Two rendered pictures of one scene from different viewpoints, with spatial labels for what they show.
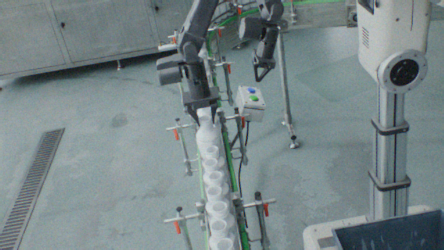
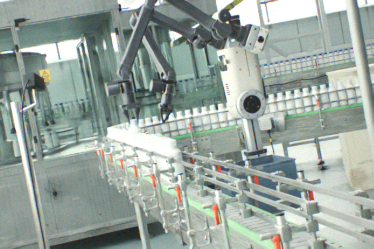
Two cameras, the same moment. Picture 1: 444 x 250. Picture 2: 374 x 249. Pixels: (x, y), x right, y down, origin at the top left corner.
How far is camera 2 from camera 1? 2.75 m
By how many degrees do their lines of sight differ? 27
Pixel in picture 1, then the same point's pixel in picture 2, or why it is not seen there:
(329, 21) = (225, 147)
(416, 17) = (250, 68)
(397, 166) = not seen: hidden behind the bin
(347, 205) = not seen: outside the picture
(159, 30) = (57, 218)
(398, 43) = (244, 85)
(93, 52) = not seen: outside the picture
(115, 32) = (7, 223)
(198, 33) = (128, 64)
